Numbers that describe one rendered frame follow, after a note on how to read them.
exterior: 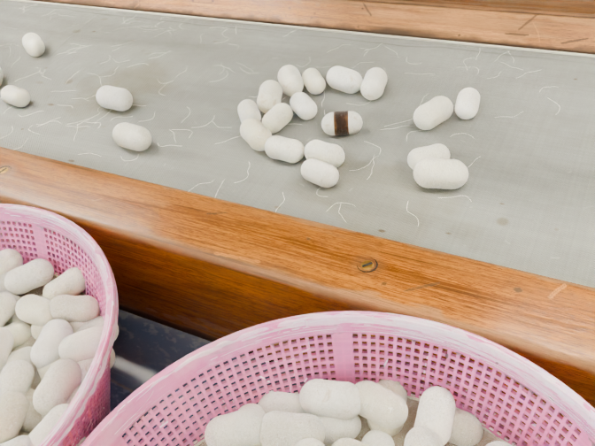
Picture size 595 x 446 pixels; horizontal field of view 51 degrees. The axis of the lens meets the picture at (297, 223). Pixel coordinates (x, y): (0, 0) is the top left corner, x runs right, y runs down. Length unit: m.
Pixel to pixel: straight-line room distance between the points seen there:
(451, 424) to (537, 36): 0.40
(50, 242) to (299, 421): 0.23
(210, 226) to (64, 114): 0.27
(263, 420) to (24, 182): 0.27
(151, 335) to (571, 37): 0.44
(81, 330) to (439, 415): 0.23
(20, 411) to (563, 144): 0.40
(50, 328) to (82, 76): 0.35
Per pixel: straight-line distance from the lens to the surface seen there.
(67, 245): 0.45
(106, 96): 0.61
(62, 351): 0.40
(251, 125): 0.51
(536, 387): 0.32
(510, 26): 0.64
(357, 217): 0.43
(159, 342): 0.47
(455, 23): 0.65
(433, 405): 0.33
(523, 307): 0.35
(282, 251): 0.38
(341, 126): 0.50
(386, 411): 0.33
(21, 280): 0.46
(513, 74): 0.59
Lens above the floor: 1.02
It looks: 41 degrees down
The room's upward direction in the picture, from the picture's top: 9 degrees counter-clockwise
